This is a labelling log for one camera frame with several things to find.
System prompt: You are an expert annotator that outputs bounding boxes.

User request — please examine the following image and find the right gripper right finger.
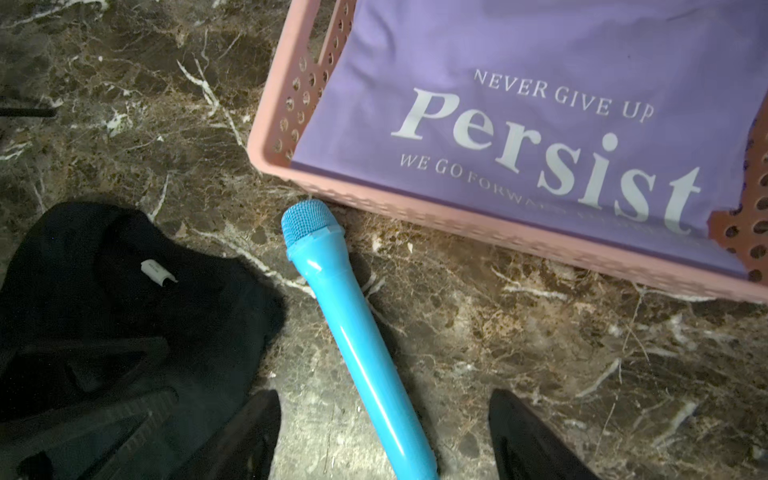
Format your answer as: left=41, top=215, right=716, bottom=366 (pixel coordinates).
left=488, top=389, right=598, bottom=480

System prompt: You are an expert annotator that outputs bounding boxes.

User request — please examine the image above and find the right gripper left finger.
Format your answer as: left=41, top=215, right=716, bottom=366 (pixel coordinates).
left=172, top=390, right=281, bottom=479

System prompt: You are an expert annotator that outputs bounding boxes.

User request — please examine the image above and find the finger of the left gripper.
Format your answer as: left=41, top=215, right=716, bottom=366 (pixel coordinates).
left=1, top=337, right=169, bottom=414
left=1, top=387, right=178, bottom=479

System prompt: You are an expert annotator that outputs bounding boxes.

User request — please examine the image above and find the purple Persist t-shirt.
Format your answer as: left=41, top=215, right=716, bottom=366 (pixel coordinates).
left=292, top=1, right=767, bottom=277

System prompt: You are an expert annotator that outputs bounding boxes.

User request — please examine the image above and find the pink plastic basket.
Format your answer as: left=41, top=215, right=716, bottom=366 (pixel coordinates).
left=247, top=1, right=767, bottom=303

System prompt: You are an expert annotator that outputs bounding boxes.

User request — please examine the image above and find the black t-shirt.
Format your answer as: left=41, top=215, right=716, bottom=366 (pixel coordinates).
left=1, top=202, right=285, bottom=479

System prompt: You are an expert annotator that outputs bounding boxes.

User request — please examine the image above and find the blue toy microphone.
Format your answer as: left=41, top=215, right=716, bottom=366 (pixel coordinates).
left=281, top=199, right=438, bottom=479

